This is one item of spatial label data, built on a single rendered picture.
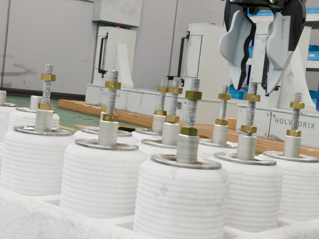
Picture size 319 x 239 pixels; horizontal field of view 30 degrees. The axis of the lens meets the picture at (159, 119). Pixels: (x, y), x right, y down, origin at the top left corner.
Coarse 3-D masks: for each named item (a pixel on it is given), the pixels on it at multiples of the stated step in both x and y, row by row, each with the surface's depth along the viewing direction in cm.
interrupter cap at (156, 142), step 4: (144, 140) 78; (148, 140) 80; (152, 140) 80; (156, 140) 81; (160, 140) 81; (148, 144) 77; (152, 144) 76; (156, 144) 76; (160, 144) 76; (164, 144) 77; (172, 148) 75; (176, 148) 76
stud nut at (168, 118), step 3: (165, 117) 79; (168, 117) 78; (171, 117) 78; (174, 117) 78; (177, 117) 78; (165, 120) 79; (168, 120) 78; (171, 120) 78; (174, 120) 78; (177, 120) 78
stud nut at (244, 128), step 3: (243, 126) 71; (246, 126) 71; (249, 126) 71; (252, 126) 71; (255, 126) 71; (243, 129) 71; (246, 129) 71; (249, 129) 71; (252, 129) 71; (255, 129) 71; (246, 132) 71; (249, 132) 71; (252, 132) 71; (255, 132) 71
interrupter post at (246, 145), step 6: (240, 138) 71; (246, 138) 70; (252, 138) 71; (240, 144) 71; (246, 144) 71; (252, 144) 71; (240, 150) 71; (246, 150) 71; (252, 150) 71; (240, 156) 71; (246, 156) 71; (252, 156) 71
